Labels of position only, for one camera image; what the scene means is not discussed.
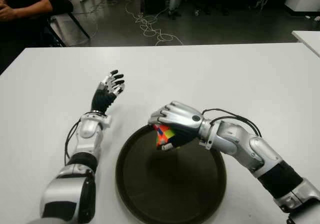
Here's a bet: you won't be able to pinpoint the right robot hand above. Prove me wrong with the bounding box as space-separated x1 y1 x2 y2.
147 100 204 152

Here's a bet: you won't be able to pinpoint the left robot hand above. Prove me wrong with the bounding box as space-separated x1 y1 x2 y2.
89 69 126 117

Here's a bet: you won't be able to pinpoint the multicoloured Rubik's cube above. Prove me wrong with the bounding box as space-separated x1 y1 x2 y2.
152 123 176 150

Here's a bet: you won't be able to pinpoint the round dark brown plate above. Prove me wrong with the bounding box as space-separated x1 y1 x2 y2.
115 125 227 224

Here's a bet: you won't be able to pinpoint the black chair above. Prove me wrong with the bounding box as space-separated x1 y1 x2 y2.
44 0 91 47

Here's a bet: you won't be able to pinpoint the seated person in black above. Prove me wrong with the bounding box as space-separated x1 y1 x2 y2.
0 0 55 50

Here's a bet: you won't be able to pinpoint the white side table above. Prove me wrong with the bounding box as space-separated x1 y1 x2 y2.
291 30 320 60

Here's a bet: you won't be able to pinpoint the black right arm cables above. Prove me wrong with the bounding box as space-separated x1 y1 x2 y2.
201 107 263 139

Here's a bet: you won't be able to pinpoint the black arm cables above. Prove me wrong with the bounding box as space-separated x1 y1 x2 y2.
63 112 86 168
201 107 263 139

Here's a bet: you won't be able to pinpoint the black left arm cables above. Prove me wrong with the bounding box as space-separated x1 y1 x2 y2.
63 112 86 168

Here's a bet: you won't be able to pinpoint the thin grey floor cable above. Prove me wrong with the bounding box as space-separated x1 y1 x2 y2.
71 10 99 46

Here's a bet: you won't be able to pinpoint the tangled white floor cable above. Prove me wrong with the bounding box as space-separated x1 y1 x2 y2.
124 0 185 47

